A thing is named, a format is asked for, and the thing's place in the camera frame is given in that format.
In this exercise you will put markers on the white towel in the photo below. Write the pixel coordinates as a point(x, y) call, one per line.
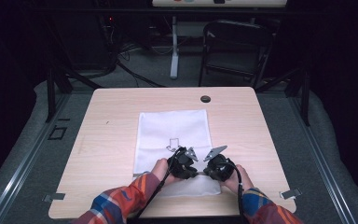
point(171, 127)

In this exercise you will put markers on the black metal stand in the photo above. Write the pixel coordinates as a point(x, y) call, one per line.
point(51, 93)
point(306, 99)

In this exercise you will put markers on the light background desk top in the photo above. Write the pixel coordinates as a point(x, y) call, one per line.
point(199, 3)

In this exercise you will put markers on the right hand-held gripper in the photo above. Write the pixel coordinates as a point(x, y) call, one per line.
point(220, 168)

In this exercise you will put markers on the grey table bracket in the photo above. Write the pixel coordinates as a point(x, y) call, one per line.
point(290, 193)
point(54, 197)

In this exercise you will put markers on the black computer tower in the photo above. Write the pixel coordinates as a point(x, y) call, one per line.
point(84, 40)

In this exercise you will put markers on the person's right hand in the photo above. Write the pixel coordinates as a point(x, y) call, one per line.
point(245, 182)

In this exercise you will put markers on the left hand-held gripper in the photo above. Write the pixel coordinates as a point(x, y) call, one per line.
point(181, 165)

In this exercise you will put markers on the aluminium floor rail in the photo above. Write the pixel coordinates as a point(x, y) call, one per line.
point(320, 155)
point(28, 155)

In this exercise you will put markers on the white desk leg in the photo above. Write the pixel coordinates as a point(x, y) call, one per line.
point(174, 56)

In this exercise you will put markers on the person's left hand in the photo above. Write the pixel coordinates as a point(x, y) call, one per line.
point(161, 168)

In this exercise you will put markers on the black folding chair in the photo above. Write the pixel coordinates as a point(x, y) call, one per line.
point(236, 34)

